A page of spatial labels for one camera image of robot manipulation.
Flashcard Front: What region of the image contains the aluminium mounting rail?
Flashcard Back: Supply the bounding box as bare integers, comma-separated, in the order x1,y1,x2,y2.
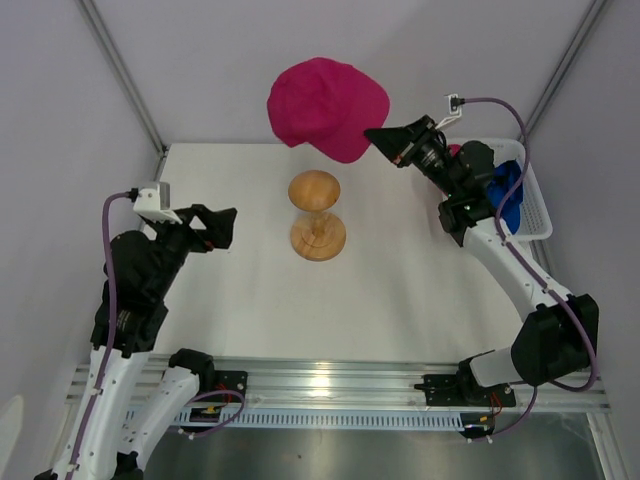
64,354,613,414

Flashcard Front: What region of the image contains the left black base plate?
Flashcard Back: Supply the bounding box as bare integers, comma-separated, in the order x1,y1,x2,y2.
213,370,249,403

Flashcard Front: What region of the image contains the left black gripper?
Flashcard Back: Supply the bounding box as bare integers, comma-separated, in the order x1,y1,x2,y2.
147,202,236,297

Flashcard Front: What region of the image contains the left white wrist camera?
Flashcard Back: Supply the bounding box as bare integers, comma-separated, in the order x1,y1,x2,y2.
133,182,182,224

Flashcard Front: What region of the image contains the wooden hat stand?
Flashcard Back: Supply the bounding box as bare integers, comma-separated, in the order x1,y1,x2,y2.
288,170,347,262

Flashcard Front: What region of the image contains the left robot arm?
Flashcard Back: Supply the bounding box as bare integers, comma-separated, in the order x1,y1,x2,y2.
39,204,237,479

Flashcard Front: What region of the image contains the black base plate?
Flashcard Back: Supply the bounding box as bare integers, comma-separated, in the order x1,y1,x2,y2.
413,374,516,408
213,370,249,403

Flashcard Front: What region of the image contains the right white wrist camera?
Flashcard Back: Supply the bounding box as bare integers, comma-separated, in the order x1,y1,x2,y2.
436,93,466,131

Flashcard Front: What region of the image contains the right frame post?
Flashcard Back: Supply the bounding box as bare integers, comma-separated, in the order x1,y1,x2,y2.
519,0,613,141

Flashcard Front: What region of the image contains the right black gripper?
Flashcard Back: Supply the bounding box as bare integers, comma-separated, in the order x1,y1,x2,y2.
365,115,461,199

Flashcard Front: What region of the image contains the pink cap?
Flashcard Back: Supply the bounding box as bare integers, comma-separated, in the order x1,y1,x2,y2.
266,57,390,164
448,144,461,156

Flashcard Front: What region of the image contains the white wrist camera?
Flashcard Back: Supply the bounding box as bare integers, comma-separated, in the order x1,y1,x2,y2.
133,182,182,224
436,93,466,131

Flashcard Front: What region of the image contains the frame post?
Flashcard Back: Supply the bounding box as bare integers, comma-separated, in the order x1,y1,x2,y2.
75,0,167,158
519,0,613,141

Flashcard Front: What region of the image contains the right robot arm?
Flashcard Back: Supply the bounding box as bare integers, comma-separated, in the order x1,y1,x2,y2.
364,116,599,405

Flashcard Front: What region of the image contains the blue cap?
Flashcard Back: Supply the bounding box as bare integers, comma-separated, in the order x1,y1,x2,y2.
487,159,524,234

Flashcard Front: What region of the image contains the left frame post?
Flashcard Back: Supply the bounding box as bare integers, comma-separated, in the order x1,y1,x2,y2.
75,0,167,158

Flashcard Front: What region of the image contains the white slotted cable duct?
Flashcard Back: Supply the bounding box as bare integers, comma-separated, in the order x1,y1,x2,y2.
170,407,464,432

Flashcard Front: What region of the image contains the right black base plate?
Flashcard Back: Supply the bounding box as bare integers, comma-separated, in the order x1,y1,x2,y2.
413,374,516,408

